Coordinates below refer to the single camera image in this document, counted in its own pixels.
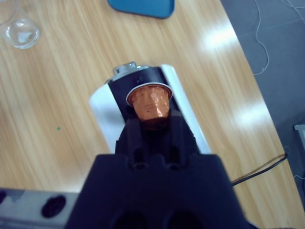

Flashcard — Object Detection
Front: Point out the orange coffee capsule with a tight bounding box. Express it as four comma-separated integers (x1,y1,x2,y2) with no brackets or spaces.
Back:
125,82,173,131

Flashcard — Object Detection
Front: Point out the black power cable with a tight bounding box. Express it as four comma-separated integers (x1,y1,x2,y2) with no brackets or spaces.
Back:
231,152,289,186

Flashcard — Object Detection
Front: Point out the white capsule coffee machine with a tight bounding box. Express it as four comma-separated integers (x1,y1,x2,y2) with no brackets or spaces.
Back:
89,61,212,154

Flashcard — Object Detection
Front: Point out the clear glass cup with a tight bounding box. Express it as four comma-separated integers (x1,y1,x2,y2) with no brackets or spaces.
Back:
0,0,41,50

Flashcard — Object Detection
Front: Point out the blue plastic tray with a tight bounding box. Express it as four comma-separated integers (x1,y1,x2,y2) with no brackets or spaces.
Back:
107,0,175,20

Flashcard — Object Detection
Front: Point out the white frame leg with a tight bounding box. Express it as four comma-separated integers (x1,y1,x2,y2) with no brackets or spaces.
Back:
294,124,305,139

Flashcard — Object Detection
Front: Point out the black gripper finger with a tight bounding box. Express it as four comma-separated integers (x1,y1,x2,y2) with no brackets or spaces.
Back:
116,118,155,165
154,111,198,165

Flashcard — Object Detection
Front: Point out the white floor cable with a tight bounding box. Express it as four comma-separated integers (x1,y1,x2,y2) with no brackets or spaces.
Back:
254,0,305,76

